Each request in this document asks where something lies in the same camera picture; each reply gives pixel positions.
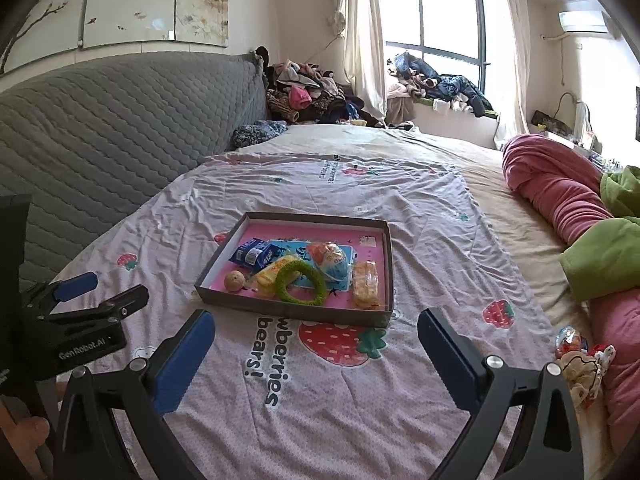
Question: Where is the pile of mixed clothes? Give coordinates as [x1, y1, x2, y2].
[264, 60, 386, 128]

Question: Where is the green blanket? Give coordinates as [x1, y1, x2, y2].
[559, 165, 640, 303]

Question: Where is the brown cloth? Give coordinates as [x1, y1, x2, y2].
[386, 95, 417, 130]

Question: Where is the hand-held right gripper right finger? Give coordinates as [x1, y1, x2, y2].
[416, 308, 585, 480]

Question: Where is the shallow cardboard box pink inside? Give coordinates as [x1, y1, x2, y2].
[194, 211, 395, 329]

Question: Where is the white air conditioner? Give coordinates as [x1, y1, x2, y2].
[558, 10, 613, 36]

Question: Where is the pink duvet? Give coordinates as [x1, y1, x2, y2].
[502, 134, 640, 461]

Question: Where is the colourful snack packet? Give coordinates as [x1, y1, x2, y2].
[306, 241, 351, 281]

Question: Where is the beige plush toy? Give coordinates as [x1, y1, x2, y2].
[555, 342, 617, 408]

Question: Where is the grey quilted headboard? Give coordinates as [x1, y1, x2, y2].
[0, 50, 273, 301]

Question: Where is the dark framed window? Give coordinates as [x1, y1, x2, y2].
[377, 0, 506, 111]

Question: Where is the floral wall painting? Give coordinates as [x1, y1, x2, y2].
[0, 0, 231, 77]

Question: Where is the shiny foil wrapper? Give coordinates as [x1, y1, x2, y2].
[555, 325, 590, 356]

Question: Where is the yellow cracker packet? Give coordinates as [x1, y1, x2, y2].
[351, 259, 383, 310]
[251, 254, 306, 297]

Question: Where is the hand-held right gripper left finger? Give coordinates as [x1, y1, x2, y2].
[52, 309, 217, 480]

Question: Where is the blue patterned cloth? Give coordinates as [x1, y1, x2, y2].
[232, 120, 290, 150]

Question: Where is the dark patterned pouch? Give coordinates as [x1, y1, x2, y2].
[531, 110, 571, 137]

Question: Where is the green ring toy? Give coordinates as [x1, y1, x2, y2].
[275, 261, 332, 307]

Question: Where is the person's left hand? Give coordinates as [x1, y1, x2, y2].
[0, 400, 52, 480]

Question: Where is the white curved cable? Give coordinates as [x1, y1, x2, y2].
[555, 91, 596, 148]

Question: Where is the blue snack packet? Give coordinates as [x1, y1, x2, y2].
[229, 238, 285, 268]

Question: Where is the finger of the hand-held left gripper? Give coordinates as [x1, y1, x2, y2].
[36, 284, 151, 326]
[21, 271, 100, 314]

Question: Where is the heap of dark blue clothes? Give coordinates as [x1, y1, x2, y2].
[387, 52, 496, 118]

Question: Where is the cream curtain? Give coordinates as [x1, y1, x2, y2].
[492, 0, 533, 148]
[342, 0, 388, 106]

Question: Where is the pink printed bedsheet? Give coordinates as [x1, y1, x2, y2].
[47, 152, 566, 480]

